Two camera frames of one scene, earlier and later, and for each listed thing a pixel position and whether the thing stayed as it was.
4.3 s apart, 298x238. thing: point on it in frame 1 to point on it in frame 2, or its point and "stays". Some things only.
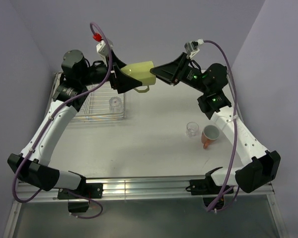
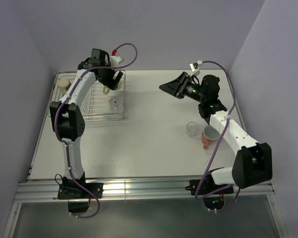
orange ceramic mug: x=209 y=133 stays
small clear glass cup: x=191 y=129 stays
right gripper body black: x=189 y=75 to x=187 y=88
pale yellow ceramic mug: x=141 y=72 to x=106 y=89
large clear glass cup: x=115 y=104 stays
